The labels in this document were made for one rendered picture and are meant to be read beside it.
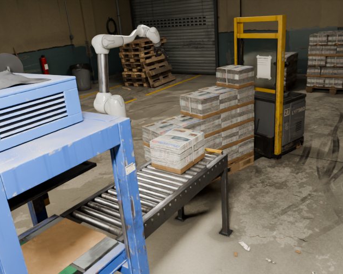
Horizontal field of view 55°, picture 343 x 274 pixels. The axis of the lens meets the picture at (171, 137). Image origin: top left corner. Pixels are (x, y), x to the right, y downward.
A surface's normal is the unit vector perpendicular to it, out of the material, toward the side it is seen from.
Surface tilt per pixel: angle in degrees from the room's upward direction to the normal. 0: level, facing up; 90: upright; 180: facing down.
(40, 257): 0
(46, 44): 90
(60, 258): 0
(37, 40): 90
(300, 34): 90
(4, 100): 90
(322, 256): 0
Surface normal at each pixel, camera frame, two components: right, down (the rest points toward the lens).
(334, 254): -0.08, -0.93
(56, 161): 0.82, 0.14
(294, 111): 0.60, 0.23
